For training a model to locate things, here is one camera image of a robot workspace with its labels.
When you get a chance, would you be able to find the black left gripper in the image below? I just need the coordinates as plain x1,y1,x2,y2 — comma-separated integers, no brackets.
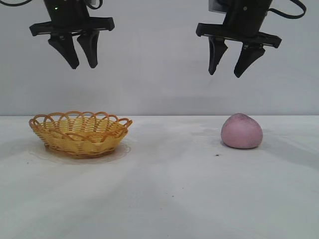
29,0,115,70

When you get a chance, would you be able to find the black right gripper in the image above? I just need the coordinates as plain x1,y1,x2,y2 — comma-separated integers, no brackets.
195,0,283,78

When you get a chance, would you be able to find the pink peach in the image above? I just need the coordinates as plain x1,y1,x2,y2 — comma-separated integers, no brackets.
221,113,264,149

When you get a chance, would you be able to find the yellow woven wicker basket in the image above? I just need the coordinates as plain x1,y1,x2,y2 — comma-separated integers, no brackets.
28,111,133,159

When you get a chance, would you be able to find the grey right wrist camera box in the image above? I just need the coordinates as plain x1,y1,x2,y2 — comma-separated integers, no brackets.
208,0,227,12

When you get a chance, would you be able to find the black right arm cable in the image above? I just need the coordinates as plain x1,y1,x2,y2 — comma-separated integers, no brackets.
269,0,307,20

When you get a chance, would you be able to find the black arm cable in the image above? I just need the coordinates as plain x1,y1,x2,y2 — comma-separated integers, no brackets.
0,0,27,7
269,0,307,20

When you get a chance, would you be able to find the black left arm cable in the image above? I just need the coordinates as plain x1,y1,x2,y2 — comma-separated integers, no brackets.
0,0,27,7

